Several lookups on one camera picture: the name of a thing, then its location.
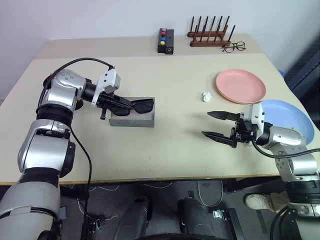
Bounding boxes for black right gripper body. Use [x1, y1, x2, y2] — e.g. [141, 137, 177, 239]
[229, 112, 257, 150]

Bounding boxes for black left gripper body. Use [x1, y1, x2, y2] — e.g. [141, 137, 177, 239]
[95, 91, 119, 121]

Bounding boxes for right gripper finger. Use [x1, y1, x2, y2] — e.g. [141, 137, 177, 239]
[201, 130, 235, 148]
[206, 110, 241, 123]

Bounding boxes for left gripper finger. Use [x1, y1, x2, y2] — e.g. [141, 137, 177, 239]
[114, 94, 134, 106]
[110, 103, 133, 111]

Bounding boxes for black sunglasses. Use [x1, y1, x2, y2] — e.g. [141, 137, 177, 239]
[109, 98, 155, 117]

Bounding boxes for grey rectangular tray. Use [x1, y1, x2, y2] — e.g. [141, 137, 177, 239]
[108, 96, 156, 129]

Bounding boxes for pink plate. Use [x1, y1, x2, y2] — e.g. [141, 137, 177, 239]
[215, 69, 267, 105]

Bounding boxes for blue plate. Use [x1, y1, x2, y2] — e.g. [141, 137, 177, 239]
[259, 99, 316, 146]

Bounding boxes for black table foot bar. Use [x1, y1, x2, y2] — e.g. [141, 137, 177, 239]
[224, 175, 284, 194]

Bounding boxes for black box with coloured buttons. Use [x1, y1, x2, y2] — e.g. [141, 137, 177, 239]
[157, 27, 169, 54]

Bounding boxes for dark framed eyeglasses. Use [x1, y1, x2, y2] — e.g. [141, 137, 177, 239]
[220, 41, 247, 54]

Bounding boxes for white sneaker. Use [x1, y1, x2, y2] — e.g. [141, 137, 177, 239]
[244, 193, 272, 211]

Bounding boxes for brown wooden peg rack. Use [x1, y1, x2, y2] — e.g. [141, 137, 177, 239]
[187, 15, 237, 48]

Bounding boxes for beige trouser leg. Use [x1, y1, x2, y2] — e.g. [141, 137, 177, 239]
[268, 191, 291, 214]

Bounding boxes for dark rounded robot leg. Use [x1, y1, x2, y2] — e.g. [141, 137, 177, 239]
[177, 196, 209, 236]
[116, 195, 154, 239]

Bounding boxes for small black floor device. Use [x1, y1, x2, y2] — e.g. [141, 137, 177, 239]
[88, 215, 105, 231]

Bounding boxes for blue grey floor box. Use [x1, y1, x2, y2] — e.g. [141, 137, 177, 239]
[58, 205, 69, 221]

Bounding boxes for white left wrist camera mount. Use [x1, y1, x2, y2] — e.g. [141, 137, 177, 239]
[90, 68, 122, 108]

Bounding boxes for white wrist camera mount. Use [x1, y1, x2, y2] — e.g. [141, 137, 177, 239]
[243, 102, 267, 149]
[90, 68, 122, 108]

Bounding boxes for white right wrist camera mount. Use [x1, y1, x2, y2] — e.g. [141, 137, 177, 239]
[243, 102, 267, 149]

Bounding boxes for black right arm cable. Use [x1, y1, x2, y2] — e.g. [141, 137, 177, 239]
[250, 139, 320, 159]

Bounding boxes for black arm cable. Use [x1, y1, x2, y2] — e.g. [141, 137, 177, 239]
[250, 139, 320, 159]
[39, 57, 116, 240]

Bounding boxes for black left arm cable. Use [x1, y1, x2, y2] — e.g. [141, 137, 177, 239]
[39, 57, 116, 240]

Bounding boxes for white floor cable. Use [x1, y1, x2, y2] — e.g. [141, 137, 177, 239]
[74, 180, 174, 224]

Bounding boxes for black metal floor bracket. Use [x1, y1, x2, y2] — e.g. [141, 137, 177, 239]
[212, 208, 239, 240]

